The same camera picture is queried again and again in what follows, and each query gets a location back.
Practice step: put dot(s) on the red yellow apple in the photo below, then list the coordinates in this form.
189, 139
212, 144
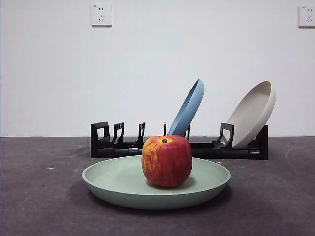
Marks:
166, 162

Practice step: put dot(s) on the black plate rack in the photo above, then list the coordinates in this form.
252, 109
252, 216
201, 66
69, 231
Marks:
221, 154

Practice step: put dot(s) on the green plate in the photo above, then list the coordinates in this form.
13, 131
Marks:
118, 177

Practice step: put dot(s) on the cream plate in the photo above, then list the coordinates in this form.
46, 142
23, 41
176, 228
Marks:
250, 113

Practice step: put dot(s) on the blue plate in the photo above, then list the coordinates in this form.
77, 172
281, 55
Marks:
189, 110

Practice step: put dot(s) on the white wall socket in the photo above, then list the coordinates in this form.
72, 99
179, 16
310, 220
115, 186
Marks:
101, 14
307, 16

